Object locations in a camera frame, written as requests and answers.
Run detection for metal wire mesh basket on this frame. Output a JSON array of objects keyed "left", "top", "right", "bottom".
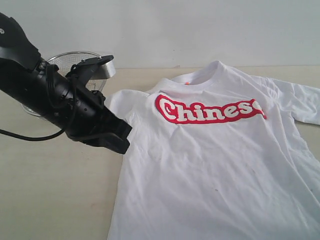
[{"left": 21, "top": 50, "right": 111, "bottom": 118}]

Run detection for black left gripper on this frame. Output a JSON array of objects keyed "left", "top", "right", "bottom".
[{"left": 49, "top": 82, "right": 132, "bottom": 155}]

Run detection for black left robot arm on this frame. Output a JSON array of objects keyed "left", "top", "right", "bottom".
[{"left": 0, "top": 14, "right": 132, "bottom": 154}]

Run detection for white t-shirt red print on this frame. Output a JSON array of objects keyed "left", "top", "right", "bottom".
[{"left": 105, "top": 61, "right": 320, "bottom": 240}]

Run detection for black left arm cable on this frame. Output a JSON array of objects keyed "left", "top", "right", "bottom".
[{"left": 0, "top": 63, "right": 66, "bottom": 142}]

